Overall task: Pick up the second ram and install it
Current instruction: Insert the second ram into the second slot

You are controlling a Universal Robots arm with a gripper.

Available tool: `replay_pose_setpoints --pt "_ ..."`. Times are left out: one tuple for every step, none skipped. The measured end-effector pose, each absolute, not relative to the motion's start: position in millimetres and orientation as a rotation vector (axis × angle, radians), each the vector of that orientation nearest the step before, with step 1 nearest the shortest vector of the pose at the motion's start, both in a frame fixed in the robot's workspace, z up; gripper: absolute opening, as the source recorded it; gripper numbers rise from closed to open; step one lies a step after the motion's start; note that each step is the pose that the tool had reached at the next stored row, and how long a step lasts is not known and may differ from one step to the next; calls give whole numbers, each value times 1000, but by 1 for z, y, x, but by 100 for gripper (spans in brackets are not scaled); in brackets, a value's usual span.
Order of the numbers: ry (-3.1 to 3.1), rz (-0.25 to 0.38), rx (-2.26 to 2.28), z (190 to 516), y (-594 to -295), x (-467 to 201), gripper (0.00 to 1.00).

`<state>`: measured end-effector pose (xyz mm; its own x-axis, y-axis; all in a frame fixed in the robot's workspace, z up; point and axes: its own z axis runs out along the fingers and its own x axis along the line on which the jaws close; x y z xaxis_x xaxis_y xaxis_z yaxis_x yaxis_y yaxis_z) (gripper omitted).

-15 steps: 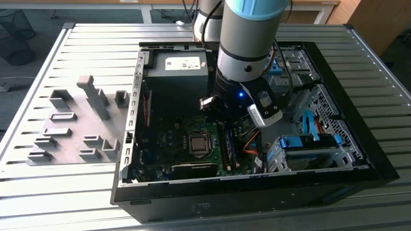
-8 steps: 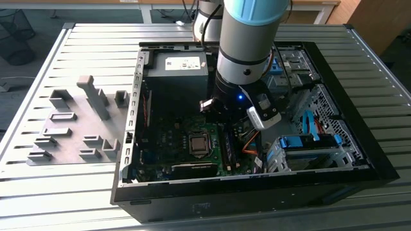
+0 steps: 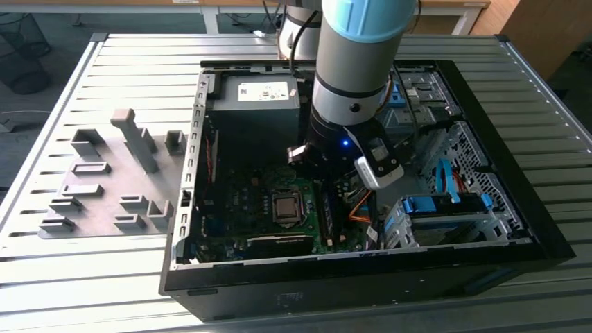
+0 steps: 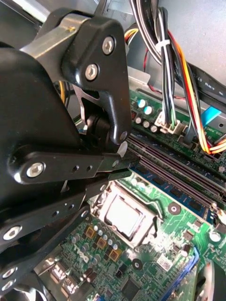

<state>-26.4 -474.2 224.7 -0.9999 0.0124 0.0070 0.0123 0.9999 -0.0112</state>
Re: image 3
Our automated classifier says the hard disk in blue carrier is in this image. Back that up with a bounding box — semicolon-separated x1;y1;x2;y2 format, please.
400;194;493;219

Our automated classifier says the wooden desk with white legs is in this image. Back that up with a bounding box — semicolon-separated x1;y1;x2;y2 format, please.
0;0;492;35

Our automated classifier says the grey metal disk bay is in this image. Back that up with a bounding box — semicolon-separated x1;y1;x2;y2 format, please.
381;194;528;249

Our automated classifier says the blue flat data cable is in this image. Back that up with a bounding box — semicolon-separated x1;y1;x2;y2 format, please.
435;158;461;204

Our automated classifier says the brown wooden cabinet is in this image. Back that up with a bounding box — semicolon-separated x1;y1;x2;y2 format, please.
469;0;592;83

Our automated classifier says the red and black twisted wire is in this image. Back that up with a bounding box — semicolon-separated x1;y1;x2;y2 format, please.
204;133;219;182

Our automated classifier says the black PC case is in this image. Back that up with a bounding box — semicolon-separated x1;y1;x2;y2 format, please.
159;59;577;322

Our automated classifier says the grey metal drive cage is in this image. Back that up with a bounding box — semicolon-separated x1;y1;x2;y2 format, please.
376;67;461;150

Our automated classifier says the green motherboard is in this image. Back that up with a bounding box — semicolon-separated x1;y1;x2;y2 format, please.
196;162;371;261

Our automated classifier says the black wire waste basket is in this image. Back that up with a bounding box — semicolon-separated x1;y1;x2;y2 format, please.
0;12;53;95

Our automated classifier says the silver CPU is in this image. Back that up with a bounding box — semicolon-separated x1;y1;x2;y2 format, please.
272;197;300;219

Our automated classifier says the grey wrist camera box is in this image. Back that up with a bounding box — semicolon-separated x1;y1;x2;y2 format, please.
353;137;405;191

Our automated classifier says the orange wire bundle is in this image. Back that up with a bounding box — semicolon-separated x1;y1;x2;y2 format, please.
347;190;375;225

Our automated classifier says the blue drive carrier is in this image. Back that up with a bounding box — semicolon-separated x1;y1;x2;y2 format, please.
385;81;409;108

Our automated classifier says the grey power supply unit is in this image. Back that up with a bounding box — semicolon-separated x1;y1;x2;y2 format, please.
207;74;304;162

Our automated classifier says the black hanging cable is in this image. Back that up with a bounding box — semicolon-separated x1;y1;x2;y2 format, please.
252;0;285;38

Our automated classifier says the black camera cable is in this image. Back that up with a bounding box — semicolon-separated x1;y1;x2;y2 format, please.
391;64;423;146

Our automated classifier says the black graphics card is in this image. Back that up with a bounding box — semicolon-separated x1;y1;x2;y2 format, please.
247;232;316;259

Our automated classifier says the grey parts rack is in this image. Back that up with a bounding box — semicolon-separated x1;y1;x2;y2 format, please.
37;107;189;241

